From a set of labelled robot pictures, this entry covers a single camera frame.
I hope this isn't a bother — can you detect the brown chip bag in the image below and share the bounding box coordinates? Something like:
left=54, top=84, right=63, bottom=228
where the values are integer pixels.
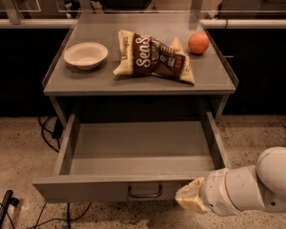
left=113, top=30, right=194, bottom=85

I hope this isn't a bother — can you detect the grey metal cabinet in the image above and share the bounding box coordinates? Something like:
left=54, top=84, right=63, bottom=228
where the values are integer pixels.
left=43, top=11, right=238, bottom=124

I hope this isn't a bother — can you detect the black bar on floor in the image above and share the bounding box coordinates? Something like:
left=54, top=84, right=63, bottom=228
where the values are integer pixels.
left=0, top=190, right=19, bottom=229

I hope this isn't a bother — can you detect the orange fruit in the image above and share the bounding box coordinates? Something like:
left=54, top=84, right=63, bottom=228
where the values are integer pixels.
left=188, top=32, right=210, bottom=54

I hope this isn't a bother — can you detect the grey top drawer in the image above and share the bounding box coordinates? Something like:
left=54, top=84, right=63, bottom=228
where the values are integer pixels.
left=33, top=112, right=231, bottom=203

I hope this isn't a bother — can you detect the black floor cable left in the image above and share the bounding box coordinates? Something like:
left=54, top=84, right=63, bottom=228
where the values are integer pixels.
left=37, top=115, right=62, bottom=154

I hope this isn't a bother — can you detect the metal drawer handle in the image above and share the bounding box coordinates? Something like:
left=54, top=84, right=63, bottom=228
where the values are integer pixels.
left=128, top=184, right=163, bottom=198

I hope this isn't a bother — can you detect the white horizontal rail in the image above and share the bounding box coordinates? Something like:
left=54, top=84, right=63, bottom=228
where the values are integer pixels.
left=0, top=19, right=286, bottom=29

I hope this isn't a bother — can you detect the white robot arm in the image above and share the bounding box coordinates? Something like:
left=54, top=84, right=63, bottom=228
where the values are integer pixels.
left=175, top=147, right=286, bottom=217

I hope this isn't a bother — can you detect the white paper bowl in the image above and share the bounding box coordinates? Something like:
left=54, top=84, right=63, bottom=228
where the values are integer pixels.
left=64, top=42, right=108, bottom=70

